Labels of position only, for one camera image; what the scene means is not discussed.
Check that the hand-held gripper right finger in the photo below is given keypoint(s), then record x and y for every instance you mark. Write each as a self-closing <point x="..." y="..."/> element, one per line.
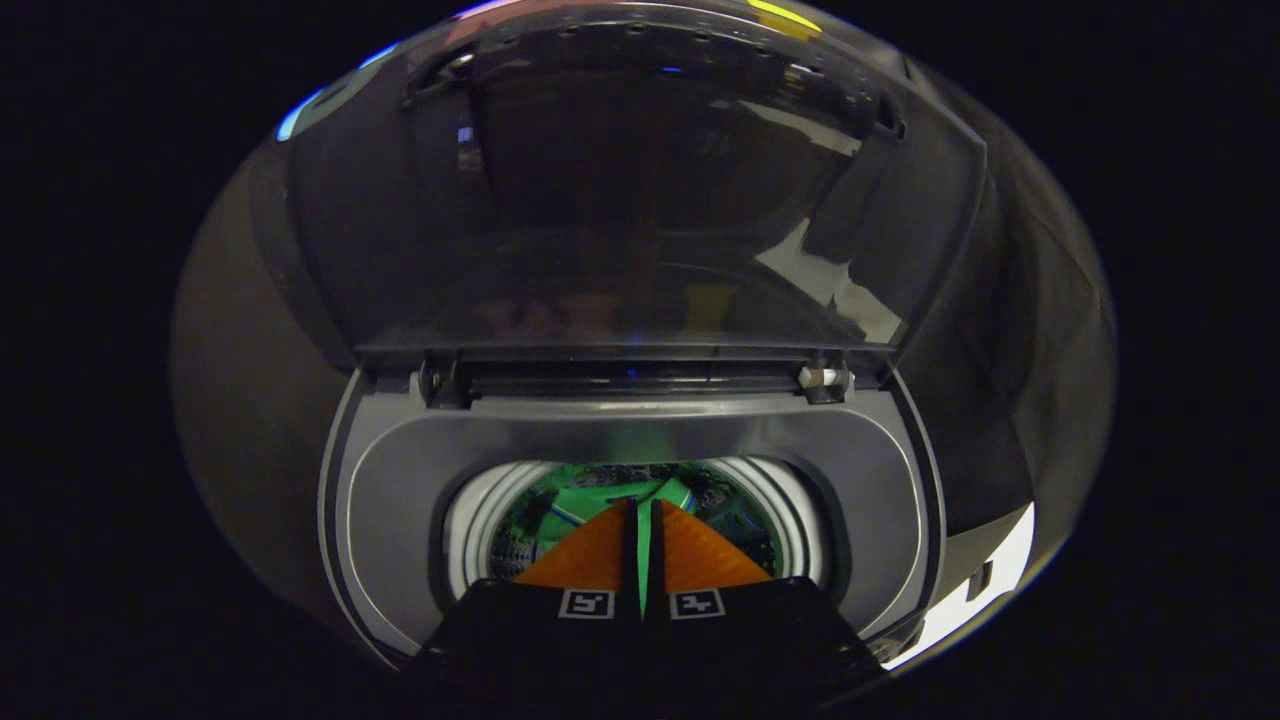
<point x="657" y="560"/>

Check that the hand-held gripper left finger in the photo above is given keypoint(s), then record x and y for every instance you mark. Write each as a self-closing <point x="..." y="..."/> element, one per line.
<point x="629" y="560"/>

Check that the green polo shirt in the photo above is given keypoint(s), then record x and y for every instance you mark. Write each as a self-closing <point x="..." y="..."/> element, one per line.
<point x="585" y="500"/>

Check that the dark transparent washing machine lid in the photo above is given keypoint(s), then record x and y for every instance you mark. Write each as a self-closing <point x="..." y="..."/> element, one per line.
<point x="620" y="200"/>

